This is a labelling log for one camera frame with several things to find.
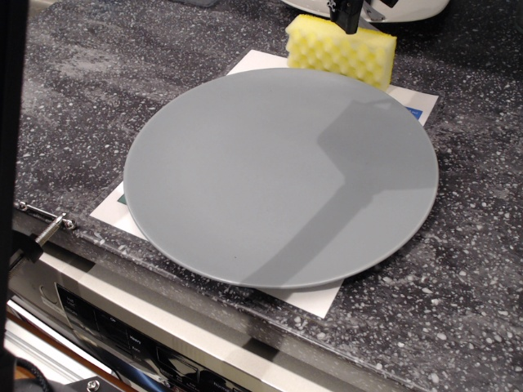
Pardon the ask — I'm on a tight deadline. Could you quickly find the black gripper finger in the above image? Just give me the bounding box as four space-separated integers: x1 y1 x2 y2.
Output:
327 0 364 34

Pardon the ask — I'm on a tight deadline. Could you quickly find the yellow foam sponge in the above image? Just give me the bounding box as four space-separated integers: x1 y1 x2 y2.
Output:
285 15 397 91

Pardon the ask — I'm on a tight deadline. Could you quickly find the grey round plate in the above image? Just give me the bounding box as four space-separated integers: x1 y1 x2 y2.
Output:
123 69 439 288

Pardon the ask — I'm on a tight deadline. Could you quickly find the white paper sheet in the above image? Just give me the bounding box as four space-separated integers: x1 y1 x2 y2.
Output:
90 50 442 318

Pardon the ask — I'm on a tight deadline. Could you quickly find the stainless dishwasher control panel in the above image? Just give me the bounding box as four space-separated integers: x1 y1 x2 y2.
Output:
9 253 328 391

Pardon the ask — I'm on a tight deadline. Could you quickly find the white appliance with handle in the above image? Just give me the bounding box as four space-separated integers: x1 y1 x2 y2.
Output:
283 0 449 23

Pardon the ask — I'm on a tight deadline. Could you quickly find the black bracket with screw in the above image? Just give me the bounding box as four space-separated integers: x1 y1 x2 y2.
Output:
66 376 132 392

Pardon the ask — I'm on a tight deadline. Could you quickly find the black cable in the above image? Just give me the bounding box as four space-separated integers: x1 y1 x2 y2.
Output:
14 359 52 392

